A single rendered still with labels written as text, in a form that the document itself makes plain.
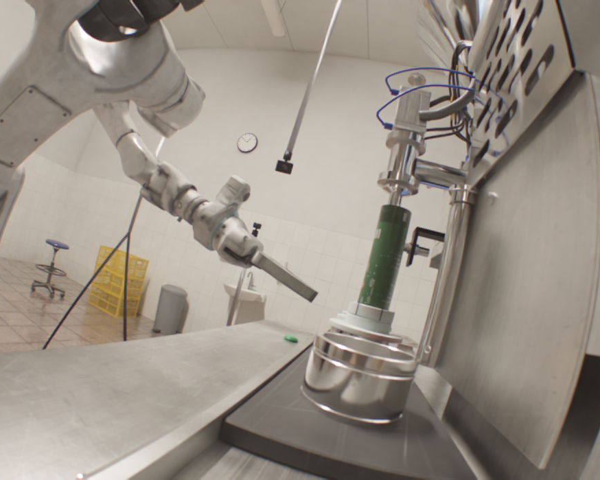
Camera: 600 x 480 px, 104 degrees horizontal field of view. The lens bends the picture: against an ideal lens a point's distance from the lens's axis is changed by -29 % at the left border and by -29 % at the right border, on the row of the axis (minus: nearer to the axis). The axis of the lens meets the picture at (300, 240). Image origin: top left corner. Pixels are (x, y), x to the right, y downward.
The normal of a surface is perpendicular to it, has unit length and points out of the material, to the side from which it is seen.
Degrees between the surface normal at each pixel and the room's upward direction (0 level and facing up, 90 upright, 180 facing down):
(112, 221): 90
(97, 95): 140
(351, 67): 90
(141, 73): 90
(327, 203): 90
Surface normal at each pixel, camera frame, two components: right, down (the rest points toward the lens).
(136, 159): -0.11, -0.13
